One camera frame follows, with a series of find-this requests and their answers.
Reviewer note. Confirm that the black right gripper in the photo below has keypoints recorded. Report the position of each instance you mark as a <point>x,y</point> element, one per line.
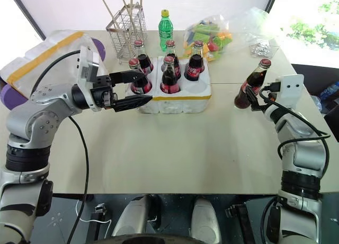
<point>267,100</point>

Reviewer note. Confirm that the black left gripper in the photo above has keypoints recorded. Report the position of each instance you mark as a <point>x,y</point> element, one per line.
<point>102,91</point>

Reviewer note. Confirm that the glass cola bottle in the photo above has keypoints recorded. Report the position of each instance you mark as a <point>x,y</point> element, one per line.
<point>169,79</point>
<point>140,83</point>
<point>172,51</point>
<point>144,59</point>
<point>255,78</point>
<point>194,66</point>

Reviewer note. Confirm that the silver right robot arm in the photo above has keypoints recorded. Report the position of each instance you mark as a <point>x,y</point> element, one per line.
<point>300,159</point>

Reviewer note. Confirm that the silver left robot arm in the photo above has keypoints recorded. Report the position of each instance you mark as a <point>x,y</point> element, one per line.
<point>31,122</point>

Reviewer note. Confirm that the white foam crate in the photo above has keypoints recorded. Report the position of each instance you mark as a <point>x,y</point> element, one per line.
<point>182,100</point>

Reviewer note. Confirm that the purple mat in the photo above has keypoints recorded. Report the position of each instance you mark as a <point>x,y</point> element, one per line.
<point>99,49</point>

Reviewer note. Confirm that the clear bag of metal washers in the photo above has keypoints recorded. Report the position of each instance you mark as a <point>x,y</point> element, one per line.
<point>260,49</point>

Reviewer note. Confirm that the black case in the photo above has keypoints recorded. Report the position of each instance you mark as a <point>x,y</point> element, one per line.
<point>315,77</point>

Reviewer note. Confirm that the green plastic soda bottle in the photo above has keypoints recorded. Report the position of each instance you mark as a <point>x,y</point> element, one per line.
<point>165,29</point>

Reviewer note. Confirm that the thin wooden stick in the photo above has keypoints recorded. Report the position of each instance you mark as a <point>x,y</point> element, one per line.
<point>123,1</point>
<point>140,5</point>
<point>107,8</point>
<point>130,16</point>

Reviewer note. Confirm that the bag of colourful blocks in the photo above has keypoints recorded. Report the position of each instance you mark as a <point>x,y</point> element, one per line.
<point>209,37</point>

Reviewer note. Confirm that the clear plastic water bottle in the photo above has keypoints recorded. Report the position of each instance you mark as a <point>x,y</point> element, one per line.
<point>329,90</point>

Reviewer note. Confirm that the white bag yellow tape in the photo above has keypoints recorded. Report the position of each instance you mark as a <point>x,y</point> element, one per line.
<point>39,58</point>

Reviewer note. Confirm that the black clamp under table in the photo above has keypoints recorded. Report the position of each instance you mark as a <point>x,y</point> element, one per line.
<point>241,220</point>
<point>98,217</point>

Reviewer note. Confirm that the white rounded robot foot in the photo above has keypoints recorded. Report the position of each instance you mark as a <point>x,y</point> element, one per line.
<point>205,220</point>
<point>132,217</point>

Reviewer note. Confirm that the dark round robot body rim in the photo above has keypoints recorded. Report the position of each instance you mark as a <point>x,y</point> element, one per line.
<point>164,240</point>

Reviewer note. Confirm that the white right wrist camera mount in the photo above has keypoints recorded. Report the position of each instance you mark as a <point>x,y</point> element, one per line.
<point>290,91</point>

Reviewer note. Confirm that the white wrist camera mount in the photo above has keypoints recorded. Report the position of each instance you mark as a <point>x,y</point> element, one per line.
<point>290,91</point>
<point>88,66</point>

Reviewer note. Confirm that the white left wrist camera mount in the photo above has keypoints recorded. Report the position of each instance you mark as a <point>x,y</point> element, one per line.
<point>88,66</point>

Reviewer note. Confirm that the black window post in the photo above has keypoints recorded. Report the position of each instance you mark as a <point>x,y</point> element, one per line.
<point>272,0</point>

